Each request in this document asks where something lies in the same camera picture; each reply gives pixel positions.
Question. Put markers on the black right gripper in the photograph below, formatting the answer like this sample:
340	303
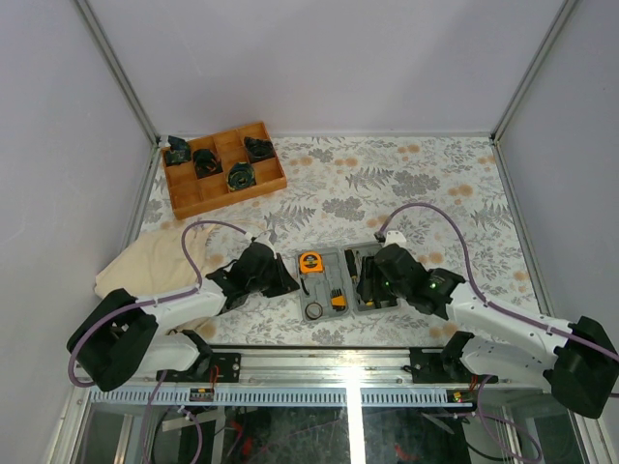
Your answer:
371	271

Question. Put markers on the long yellow black screwdriver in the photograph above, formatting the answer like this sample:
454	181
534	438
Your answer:
351	264

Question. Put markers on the black tape roll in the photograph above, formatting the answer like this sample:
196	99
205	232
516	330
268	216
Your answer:
314	311

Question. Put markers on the grey plastic tool case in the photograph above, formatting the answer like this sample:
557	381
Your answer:
337	276

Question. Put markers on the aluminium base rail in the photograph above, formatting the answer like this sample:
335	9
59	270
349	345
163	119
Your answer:
302	376

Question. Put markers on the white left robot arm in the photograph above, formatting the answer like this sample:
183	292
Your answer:
125	337

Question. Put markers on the dark rolled item centre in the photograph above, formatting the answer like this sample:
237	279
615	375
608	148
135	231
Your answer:
240	176

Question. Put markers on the beige cloth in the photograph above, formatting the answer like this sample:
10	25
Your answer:
155	263

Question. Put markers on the dark rolled item far left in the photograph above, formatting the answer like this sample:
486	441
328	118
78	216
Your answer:
179	151

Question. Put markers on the dark rolled item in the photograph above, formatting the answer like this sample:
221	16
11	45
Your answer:
179	151
259	149
240	176
205	163

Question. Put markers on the wooden compartment tray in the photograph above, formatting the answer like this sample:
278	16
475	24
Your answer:
190	196

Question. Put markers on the dark rolled item back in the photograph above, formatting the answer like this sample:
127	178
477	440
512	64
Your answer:
259	149

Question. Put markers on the orange hex key set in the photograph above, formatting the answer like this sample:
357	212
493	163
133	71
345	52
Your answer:
338	300

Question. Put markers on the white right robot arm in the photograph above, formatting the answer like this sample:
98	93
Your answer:
575	362

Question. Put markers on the orange tape measure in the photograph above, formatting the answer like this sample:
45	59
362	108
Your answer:
311	272

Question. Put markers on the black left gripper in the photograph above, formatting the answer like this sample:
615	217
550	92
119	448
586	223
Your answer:
287	284

